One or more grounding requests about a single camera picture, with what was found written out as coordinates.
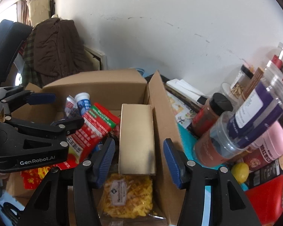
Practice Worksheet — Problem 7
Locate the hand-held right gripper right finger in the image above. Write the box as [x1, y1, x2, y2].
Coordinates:
[163, 138, 262, 226]

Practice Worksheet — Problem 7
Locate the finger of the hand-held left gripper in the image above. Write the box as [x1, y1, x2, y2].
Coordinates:
[0, 86, 57, 109]
[9, 116, 85, 155]

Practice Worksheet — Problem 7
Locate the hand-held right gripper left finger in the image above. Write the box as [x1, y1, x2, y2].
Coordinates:
[18, 137, 116, 226]

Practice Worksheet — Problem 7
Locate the silver foil packet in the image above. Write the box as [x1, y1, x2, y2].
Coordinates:
[65, 95, 82, 119]

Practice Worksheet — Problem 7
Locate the blue blueberry print tube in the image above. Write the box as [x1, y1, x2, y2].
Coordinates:
[75, 92, 93, 117]

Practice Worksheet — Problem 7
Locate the red packet with green edge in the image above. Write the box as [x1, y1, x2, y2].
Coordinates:
[66, 102, 121, 164]

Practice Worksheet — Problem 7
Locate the clear bag of yellow snacks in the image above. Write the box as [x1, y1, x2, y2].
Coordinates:
[98, 173, 167, 226]

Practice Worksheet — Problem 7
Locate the gold cardboard box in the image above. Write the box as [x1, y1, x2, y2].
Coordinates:
[118, 103, 156, 176]

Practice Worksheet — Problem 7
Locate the teal textured mat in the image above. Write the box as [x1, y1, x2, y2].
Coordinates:
[177, 120, 249, 193]

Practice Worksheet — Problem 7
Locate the clear jar of brown powder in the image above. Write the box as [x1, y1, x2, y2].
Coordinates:
[195, 112, 250, 167]

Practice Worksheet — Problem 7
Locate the plaid garment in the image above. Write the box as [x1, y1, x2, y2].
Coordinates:
[21, 29, 42, 85]

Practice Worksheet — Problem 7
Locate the brown coat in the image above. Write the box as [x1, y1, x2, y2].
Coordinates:
[33, 18, 85, 85]

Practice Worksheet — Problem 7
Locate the light blue floral cloth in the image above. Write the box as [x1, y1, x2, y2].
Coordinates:
[0, 189, 32, 226]

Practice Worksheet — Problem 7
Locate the illustrated paper sheet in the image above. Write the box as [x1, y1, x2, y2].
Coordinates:
[167, 92, 198, 128]

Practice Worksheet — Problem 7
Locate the spice jar with black lid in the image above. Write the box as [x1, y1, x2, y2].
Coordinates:
[191, 92, 233, 138]

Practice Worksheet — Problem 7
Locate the white framed board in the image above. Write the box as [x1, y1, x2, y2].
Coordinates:
[84, 46, 106, 71]

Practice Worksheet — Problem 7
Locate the yellow-green fruit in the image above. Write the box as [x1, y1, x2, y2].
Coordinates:
[231, 162, 250, 184]

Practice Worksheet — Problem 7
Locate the stack of papers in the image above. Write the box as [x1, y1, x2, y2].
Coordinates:
[165, 79, 208, 106]

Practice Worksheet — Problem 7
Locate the beige cushion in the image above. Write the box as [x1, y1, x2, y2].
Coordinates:
[27, 0, 51, 26]

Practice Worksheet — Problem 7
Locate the brown curtain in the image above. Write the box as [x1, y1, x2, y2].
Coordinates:
[15, 0, 30, 26]

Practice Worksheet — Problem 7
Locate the black stand-up pouch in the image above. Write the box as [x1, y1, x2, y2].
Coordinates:
[246, 159, 282, 189]

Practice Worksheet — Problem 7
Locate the small glass jar of seeds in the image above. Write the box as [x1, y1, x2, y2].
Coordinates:
[220, 65, 254, 102]

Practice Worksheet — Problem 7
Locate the clear jar with purple label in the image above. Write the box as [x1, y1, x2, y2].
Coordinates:
[224, 75, 283, 149]

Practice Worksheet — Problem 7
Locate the red tin canister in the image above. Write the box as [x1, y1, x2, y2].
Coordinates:
[244, 174, 283, 226]

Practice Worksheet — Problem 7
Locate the pink lidded jar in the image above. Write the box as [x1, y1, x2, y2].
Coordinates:
[250, 121, 283, 160]

